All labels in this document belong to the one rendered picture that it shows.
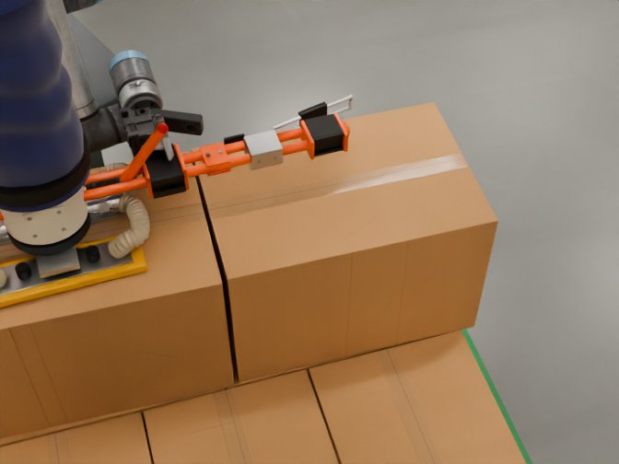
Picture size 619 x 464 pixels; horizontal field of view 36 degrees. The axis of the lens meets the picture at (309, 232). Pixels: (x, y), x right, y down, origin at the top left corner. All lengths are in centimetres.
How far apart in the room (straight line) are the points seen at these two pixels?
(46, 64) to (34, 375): 73
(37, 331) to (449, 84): 231
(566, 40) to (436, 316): 211
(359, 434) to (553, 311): 113
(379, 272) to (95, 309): 61
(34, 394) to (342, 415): 69
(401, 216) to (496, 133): 166
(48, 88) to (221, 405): 90
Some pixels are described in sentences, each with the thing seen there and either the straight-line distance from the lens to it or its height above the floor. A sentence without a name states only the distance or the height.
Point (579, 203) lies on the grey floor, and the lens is 349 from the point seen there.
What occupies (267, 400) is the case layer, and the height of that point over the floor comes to 54.
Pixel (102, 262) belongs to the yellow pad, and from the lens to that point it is 198.
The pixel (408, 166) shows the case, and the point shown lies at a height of 94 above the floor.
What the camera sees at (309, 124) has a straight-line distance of 203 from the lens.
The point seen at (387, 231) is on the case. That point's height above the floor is 94.
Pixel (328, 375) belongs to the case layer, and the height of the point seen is 54.
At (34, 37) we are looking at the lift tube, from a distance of 164.
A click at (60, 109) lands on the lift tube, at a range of 174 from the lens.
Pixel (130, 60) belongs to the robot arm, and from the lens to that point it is 219.
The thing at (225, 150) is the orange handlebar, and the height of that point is 109.
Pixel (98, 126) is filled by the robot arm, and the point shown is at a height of 99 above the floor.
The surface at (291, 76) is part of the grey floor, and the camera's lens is 386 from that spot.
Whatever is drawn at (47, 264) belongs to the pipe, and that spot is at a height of 100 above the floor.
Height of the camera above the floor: 248
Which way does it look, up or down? 49 degrees down
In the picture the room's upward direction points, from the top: straight up
